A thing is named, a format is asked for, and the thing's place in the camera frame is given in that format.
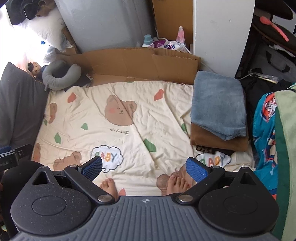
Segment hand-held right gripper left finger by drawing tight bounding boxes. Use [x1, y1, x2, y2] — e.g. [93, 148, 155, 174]
[32, 156, 115, 205]

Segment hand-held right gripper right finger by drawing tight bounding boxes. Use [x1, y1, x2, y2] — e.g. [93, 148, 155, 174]
[176, 157, 255, 205]

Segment light blue jeans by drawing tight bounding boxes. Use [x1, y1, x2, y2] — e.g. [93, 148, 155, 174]
[191, 71, 247, 141]

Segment black clothes pile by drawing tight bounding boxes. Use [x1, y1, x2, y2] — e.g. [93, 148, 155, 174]
[239, 75, 294, 139]

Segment leopard print black garment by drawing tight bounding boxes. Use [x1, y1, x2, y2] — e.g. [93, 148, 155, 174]
[196, 145, 234, 156]

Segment person's right foot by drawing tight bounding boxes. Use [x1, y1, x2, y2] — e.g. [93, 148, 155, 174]
[166, 175, 190, 196]

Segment person's foot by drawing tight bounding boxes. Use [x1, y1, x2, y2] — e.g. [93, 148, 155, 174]
[166, 175, 190, 196]
[100, 178, 119, 202]

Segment person's left foot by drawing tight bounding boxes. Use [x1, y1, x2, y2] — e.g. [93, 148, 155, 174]
[100, 178, 119, 202]

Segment brown folded garment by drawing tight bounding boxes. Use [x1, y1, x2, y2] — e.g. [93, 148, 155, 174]
[190, 122, 250, 152]

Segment dark grey pillow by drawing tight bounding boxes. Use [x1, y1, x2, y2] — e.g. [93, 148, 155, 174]
[0, 62, 49, 149]

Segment cream bear print blanket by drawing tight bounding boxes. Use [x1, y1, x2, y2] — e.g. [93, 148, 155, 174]
[31, 81, 255, 197]

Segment teal printed garment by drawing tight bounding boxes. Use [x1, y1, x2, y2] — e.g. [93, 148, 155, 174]
[252, 91, 278, 202]

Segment small plush bear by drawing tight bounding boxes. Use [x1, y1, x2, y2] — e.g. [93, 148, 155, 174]
[27, 62, 48, 77]

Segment dark cloth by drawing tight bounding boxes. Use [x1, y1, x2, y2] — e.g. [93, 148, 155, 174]
[63, 74, 93, 92]

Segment grey neck pillow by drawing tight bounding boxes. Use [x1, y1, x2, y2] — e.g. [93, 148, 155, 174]
[42, 60, 82, 91]

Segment light green garment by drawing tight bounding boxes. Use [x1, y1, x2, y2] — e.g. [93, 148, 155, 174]
[274, 85, 296, 241]

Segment pale blue fluffy cloth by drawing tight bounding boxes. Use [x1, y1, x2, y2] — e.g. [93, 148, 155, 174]
[43, 45, 59, 63]

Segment flat cardboard sheet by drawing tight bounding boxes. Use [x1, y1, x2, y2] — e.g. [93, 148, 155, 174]
[57, 47, 201, 87]

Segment pale plastic wrapper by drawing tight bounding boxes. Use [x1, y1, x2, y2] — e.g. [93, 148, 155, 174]
[240, 72, 279, 84]

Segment white pillow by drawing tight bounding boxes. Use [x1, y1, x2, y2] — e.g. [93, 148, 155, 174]
[22, 9, 67, 52]

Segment white pink plastic bag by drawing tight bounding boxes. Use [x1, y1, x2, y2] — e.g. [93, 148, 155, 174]
[163, 26, 192, 54]

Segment white detergent bottle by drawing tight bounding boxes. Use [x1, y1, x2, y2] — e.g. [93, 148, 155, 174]
[142, 34, 154, 48]

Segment black jacket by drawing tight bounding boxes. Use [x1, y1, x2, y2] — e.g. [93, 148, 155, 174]
[6, 0, 56, 25]

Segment grey upright panel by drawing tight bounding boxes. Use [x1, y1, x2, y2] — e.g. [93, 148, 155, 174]
[54, 0, 156, 54]

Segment tall cardboard box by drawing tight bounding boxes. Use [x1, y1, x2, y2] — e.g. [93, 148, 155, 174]
[151, 0, 194, 54]

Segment black chair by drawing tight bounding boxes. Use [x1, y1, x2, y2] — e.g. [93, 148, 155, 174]
[251, 0, 296, 56]

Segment dark bag with handles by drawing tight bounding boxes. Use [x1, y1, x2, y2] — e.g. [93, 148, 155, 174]
[251, 43, 296, 80]

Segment pink plastic handle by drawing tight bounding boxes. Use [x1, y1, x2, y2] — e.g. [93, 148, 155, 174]
[259, 16, 289, 42]

